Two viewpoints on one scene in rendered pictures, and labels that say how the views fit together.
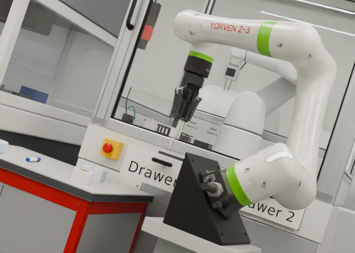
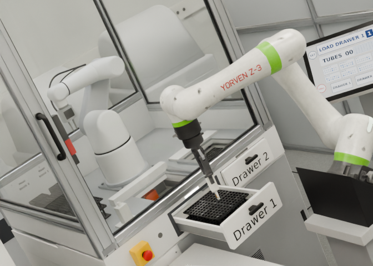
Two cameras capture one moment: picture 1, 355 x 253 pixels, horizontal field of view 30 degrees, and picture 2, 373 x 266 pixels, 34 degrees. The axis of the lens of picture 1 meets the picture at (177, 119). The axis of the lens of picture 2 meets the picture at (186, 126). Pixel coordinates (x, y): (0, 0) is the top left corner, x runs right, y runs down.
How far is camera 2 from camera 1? 2.16 m
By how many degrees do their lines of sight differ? 54
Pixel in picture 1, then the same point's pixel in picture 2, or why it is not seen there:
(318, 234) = (281, 148)
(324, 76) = not seen: hidden behind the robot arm
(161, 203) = (198, 241)
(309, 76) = not seen: hidden behind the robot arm
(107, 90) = (91, 221)
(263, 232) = (259, 181)
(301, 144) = (326, 105)
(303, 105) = (301, 83)
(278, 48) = (290, 61)
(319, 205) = (269, 133)
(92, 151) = not seen: outside the picture
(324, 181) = (261, 116)
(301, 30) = (297, 36)
